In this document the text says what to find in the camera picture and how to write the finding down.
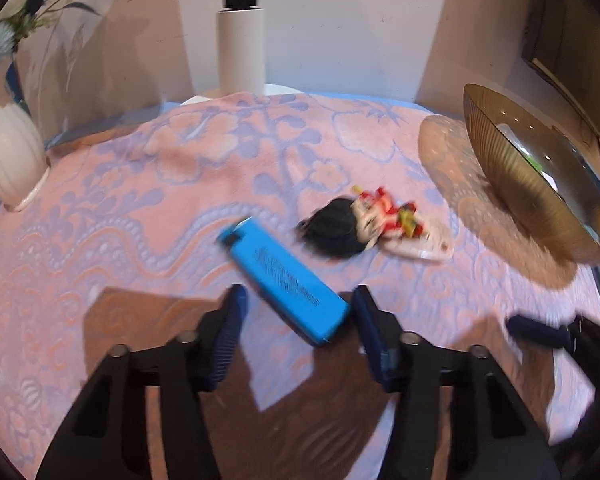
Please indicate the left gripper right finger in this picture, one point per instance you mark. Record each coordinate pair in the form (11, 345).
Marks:
(493, 434)

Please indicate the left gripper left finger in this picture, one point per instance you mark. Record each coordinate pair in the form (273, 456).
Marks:
(104, 435)

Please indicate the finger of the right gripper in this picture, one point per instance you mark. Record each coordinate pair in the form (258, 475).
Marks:
(521, 327)

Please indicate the blue lighter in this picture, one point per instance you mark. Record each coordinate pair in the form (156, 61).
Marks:
(311, 308)

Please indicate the black-haired red anime figurine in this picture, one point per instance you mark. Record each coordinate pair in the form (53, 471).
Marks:
(350, 225)

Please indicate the amber glass bowl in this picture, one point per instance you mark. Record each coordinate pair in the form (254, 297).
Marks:
(536, 173)

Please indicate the pink patterned tablecloth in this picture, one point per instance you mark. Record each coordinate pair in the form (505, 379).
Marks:
(120, 246)

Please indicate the white ribbed vase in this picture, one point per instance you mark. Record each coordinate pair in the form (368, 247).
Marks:
(24, 166)

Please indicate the black television screen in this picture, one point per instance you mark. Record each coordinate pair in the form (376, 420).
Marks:
(562, 43)

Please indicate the white lamp pole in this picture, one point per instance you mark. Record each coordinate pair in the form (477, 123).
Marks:
(240, 27)

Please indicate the blue white artificial flowers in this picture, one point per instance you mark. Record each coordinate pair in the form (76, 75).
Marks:
(19, 19)

